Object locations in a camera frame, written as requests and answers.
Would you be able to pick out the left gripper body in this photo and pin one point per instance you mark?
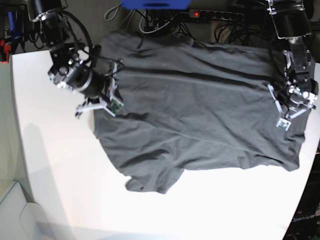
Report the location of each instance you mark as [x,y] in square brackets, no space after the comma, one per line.
[301,95]

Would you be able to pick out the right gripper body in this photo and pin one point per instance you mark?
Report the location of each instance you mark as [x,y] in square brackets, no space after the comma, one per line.
[74,75]

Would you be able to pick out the dark grey t-shirt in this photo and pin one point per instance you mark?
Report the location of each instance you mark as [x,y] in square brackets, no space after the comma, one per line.
[192,106]

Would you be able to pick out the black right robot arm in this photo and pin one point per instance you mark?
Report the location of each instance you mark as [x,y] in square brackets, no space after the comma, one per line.
[65,36]

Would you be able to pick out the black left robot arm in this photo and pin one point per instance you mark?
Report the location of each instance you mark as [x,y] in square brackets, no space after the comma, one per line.
[291,24]

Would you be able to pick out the red clamp tool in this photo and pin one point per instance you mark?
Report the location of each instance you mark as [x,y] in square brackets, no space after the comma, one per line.
[5,51]

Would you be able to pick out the blue box overhead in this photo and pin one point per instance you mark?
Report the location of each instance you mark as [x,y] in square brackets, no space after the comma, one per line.
[155,4]

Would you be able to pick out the black power strip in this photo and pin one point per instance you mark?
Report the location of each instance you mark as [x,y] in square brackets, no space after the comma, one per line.
[215,15]

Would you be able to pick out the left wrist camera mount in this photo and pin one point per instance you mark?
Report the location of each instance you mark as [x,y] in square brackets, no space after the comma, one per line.
[286,116]

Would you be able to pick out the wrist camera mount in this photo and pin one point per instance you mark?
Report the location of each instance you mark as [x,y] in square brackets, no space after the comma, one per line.
[286,116]
[98,104]

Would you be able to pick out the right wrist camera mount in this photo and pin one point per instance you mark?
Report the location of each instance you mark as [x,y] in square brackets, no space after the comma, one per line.
[98,104]

